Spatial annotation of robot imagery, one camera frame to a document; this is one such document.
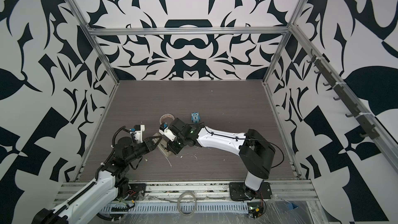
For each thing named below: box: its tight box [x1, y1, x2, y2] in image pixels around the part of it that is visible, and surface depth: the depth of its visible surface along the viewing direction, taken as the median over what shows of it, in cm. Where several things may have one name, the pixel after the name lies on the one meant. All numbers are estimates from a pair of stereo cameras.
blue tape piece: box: [287, 202, 300, 211], surface depth 71 cm
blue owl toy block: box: [190, 112, 201, 124], surface depth 101 cm
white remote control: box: [151, 132, 173, 158], surface depth 81 cm
